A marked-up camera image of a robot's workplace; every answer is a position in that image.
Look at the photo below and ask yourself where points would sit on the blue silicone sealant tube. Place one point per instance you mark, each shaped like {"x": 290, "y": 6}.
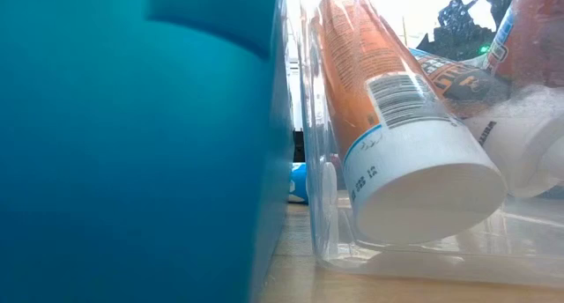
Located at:
{"x": 299, "y": 182}

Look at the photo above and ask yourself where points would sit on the orange sealant tube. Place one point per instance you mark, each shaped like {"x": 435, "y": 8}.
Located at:
{"x": 388, "y": 118}
{"x": 462, "y": 85}
{"x": 533, "y": 34}

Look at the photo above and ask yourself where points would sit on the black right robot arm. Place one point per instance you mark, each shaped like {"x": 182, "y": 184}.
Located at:
{"x": 458, "y": 34}

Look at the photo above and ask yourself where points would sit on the teal plastic bin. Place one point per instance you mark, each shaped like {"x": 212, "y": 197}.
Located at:
{"x": 132, "y": 162}

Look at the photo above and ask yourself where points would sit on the clear plastic container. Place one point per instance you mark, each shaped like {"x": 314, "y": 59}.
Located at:
{"x": 506, "y": 250}

